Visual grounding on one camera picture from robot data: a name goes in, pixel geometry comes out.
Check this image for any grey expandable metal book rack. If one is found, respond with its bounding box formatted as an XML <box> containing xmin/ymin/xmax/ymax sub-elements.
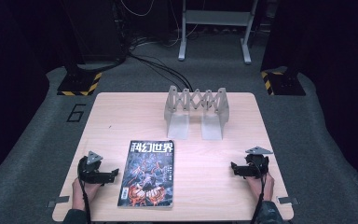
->
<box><xmin>163</xmin><ymin>85</ymin><xmax>230</xmax><ymax>141</ymax></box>

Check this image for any left hand-held gripper cable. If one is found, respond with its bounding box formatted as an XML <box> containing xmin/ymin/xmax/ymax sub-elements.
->
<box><xmin>77</xmin><ymin>157</ymin><xmax>91</xmax><ymax>224</ymax></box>

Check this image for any person's right hand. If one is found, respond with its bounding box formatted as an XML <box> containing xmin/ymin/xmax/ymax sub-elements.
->
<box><xmin>245</xmin><ymin>172</ymin><xmax>275</xmax><ymax>203</ymax></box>

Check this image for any hand-held gripper cable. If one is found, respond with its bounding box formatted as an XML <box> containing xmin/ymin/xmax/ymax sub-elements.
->
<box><xmin>77</xmin><ymin>157</ymin><xmax>91</xmax><ymax>224</ymax></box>
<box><xmin>251</xmin><ymin>172</ymin><xmax>267</xmax><ymax>224</ymax></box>

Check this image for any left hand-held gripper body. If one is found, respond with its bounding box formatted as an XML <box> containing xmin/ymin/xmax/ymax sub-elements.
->
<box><xmin>77</xmin><ymin>151</ymin><xmax>106</xmax><ymax>185</ymax></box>

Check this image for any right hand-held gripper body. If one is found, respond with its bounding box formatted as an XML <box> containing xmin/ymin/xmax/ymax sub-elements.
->
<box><xmin>245</xmin><ymin>147</ymin><xmax>274</xmax><ymax>180</ymax></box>

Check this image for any dark illustrated magazine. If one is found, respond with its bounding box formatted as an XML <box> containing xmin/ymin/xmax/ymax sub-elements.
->
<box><xmin>117</xmin><ymin>139</ymin><xmax>175</xmax><ymax>209</ymax></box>

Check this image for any black striped stand base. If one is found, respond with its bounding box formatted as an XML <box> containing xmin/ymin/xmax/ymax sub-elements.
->
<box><xmin>56</xmin><ymin>63</ymin><xmax>103</xmax><ymax>97</ymax></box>
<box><xmin>260</xmin><ymin>66</ymin><xmax>307</xmax><ymax>96</ymax></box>

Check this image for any black floor cable bundle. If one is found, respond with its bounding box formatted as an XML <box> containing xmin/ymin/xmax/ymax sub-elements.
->
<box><xmin>127</xmin><ymin>50</ymin><xmax>195</xmax><ymax>93</ymax></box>

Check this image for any right hand-held gripper cable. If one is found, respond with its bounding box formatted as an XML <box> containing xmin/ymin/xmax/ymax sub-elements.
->
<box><xmin>251</xmin><ymin>172</ymin><xmax>267</xmax><ymax>224</ymax></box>

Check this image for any person's left hand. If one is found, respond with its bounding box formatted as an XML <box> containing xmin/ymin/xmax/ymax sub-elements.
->
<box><xmin>72</xmin><ymin>178</ymin><xmax>102</xmax><ymax>212</ymax></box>

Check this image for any grey tape strip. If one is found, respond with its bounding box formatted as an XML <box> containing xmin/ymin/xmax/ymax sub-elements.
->
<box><xmin>46</xmin><ymin>195</ymin><xmax>71</xmax><ymax>208</ymax></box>
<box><xmin>276</xmin><ymin>195</ymin><xmax>300</xmax><ymax>205</ymax></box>

